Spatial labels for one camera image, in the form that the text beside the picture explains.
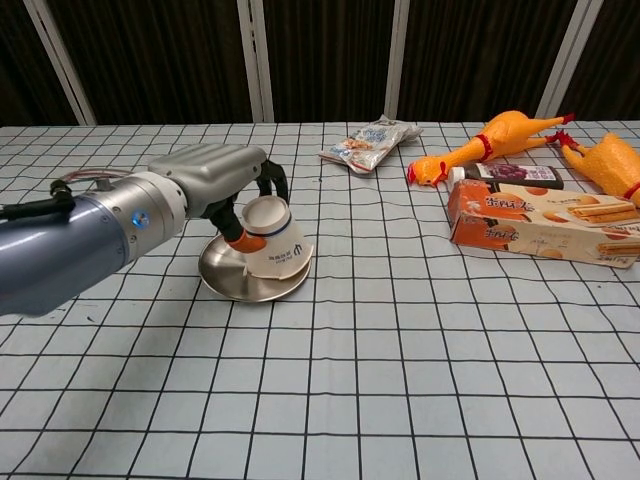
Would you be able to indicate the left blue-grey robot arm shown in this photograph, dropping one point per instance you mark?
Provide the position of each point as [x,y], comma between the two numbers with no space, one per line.
[75,250]

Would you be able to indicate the yellow rubber chicken toy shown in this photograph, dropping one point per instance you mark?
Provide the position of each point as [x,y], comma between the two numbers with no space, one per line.
[607,167]
[505,132]

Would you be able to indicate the light blue checked tablecloth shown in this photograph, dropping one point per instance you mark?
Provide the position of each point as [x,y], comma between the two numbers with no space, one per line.
[375,375]

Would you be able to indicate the round metal plate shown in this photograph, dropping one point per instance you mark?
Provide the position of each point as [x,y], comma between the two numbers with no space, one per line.
[227,275]

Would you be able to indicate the white metal frame post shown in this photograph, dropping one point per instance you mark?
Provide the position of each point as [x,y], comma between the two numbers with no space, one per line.
[567,60]
[397,60]
[60,62]
[256,60]

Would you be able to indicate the white blue snack bag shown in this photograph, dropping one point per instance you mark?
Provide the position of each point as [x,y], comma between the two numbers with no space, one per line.
[370,145]

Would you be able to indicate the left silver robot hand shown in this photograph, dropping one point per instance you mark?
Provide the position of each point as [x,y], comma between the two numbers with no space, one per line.
[215,167]

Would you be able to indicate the white paper cup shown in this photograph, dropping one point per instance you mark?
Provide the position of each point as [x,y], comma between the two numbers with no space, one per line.
[277,250]

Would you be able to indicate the dark grape juice bottle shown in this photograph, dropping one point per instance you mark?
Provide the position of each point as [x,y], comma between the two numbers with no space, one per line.
[515,175]

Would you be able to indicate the orange biscuit roll box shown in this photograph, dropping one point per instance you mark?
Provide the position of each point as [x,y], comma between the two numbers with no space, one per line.
[525,225]

